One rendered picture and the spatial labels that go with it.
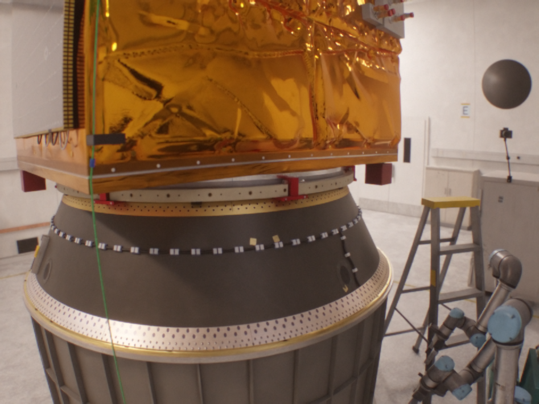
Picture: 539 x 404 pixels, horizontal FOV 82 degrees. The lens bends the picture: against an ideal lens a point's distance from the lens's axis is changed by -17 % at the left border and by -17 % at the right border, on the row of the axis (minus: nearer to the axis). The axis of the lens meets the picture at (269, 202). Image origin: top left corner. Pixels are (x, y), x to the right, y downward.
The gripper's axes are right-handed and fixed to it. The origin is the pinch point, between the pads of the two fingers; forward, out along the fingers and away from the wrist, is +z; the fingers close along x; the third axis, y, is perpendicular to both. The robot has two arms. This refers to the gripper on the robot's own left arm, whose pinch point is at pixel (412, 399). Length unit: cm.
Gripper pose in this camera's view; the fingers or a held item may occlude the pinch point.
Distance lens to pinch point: 185.8
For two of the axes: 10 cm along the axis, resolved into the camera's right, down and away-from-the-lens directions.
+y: -7.3, -4.9, 4.7
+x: -6.4, 2.6, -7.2
